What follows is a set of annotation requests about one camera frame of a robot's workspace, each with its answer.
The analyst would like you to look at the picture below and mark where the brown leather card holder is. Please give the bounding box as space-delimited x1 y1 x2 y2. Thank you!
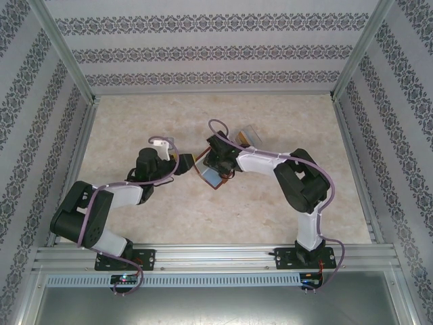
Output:
193 152 235 191

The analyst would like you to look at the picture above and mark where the light blue card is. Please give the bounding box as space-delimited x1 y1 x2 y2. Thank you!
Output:
202 168 223 187

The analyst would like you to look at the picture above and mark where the clear plastic card box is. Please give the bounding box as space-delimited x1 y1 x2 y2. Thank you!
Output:
232 125 264 149

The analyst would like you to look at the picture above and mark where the grey metal sheet panel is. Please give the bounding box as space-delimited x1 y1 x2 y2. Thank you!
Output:
20 270 415 325

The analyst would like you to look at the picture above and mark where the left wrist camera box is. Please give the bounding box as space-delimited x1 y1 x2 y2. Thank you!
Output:
150 136 176 160

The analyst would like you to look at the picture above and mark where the aluminium back rail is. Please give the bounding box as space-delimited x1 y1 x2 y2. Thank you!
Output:
91 90 336 98

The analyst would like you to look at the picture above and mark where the aluminium side rail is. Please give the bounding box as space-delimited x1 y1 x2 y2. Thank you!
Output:
45 96 101 248
330 95 386 245

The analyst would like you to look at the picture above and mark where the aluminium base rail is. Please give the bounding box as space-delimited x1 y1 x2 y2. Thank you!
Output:
33 244 397 272

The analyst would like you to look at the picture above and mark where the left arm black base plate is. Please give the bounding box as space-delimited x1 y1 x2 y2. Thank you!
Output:
93 248 157 272

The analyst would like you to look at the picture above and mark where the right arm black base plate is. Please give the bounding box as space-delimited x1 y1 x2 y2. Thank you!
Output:
273 246 338 271

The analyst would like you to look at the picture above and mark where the slotted grey cable duct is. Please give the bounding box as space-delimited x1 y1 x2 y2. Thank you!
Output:
45 272 302 288

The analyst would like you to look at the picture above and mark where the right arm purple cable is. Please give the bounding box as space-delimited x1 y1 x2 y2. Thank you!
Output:
208 118 348 294

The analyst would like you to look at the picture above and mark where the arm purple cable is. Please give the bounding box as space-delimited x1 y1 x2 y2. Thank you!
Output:
76 135 180 296
208 118 348 294

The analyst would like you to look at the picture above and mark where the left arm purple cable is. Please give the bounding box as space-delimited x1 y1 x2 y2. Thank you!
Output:
76 135 180 296

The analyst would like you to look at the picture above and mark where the aluminium corner post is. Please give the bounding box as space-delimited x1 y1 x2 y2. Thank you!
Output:
29 0 101 104
328 0 396 102

